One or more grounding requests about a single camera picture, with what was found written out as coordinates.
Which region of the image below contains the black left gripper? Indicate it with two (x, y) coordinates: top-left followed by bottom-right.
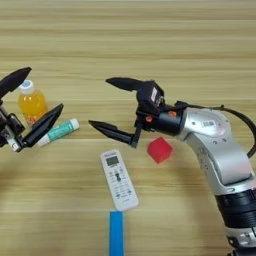
(0, 66), (64, 153)

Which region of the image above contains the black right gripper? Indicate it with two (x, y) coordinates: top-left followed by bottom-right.
(88, 77), (184, 149)

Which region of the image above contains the orange juice bottle white cap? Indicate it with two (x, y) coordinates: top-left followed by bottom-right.
(17, 79), (49, 126)

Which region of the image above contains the green and white tube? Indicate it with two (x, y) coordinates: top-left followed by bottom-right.
(36, 118), (80, 148)

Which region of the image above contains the red cube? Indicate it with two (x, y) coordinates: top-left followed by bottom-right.
(146, 136), (174, 165)

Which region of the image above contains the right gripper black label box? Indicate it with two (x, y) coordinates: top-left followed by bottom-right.
(136, 80), (165, 116)

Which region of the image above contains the white remote control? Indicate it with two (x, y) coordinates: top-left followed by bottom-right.
(99, 149), (140, 212)

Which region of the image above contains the blue tape strip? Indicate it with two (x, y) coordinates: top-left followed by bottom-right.
(109, 210), (125, 256)

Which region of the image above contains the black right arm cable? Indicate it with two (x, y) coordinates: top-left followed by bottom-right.
(175, 100), (256, 159)

